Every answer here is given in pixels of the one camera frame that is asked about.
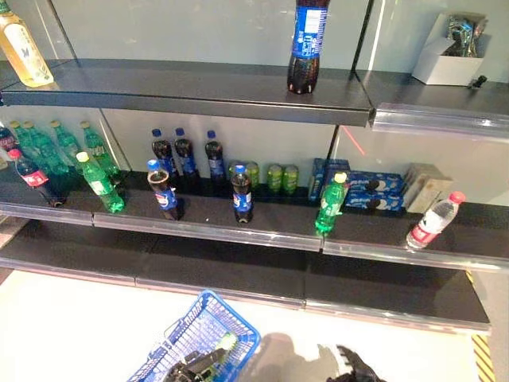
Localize black shelf board without strip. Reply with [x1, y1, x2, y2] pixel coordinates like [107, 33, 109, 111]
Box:
[0, 58, 377, 129]

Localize grey beige carton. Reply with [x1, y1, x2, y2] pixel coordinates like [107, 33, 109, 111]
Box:
[402, 162, 455, 215]

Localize small pepsi cola bottle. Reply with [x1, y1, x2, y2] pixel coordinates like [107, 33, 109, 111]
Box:
[173, 127, 199, 178]
[231, 164, 255, 224]
[204, 129, 226, 184]
[146, 158, 185, 222]
[150, 127, 179, 178]

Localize black empty shelf board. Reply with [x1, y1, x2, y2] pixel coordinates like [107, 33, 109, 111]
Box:
[0, 222, 492, 334]

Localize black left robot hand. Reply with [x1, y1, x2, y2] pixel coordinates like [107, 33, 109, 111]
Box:
[165, 346, 231, 382]

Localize blue plastic shopping basket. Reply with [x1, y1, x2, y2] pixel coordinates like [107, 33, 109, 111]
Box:
[126, 289, 262, 382]

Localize green sprite bottle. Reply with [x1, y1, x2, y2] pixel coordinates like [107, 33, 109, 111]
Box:
[79, 120, 122, 181]
[8, 120, 37, 168]
[75, 150, 126, 214]
[314, 171, 351, 236]
[21, 120, 69, 177]
[49, 119, 85, 168]

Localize silver foil packets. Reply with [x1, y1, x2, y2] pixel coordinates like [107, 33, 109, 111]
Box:
[440, 13, 489, 59]

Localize coca-cola bottle red cap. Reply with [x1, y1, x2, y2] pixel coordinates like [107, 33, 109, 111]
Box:
[7, 148, 68, 209]

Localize black shelf board short strip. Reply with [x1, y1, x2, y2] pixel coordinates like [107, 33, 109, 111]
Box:
[355, 69, 509, 141]

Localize coca-cola bottle red label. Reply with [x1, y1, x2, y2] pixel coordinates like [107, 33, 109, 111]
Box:
[0, 122, 20, 160]

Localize yellow tea bottle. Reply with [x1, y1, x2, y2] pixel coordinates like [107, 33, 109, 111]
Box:
[0, 0, 55, 88]

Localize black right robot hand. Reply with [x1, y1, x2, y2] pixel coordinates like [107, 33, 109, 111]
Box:
[324, 343, 387, 382]

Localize blue oreo cookie box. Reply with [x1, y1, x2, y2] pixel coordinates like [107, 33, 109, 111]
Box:
[344, 170, 406, 197]
[343, 190, 406, 212]

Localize clear water bottle red label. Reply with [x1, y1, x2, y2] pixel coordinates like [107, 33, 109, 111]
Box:
[406, 190, 467, 251]

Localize black shelf upright post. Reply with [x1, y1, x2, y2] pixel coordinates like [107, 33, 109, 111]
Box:
[351, 0, 375, 76]

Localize green bottle in basket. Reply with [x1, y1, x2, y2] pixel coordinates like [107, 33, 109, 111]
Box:
[214, 332, 240, 353]

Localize large pepsi cola bottle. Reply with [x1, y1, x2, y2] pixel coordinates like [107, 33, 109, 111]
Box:
[286, 0, 332, 96]

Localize upright blue cookie box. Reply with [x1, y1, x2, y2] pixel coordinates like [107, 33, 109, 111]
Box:
[307, 158, 352, 202]

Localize white cardboard box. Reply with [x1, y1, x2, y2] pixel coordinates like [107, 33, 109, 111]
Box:
[410, 11, 492, 87]

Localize black shelf board holding drinks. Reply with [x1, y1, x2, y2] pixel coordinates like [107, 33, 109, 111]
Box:
[0, 169, 509, 275]

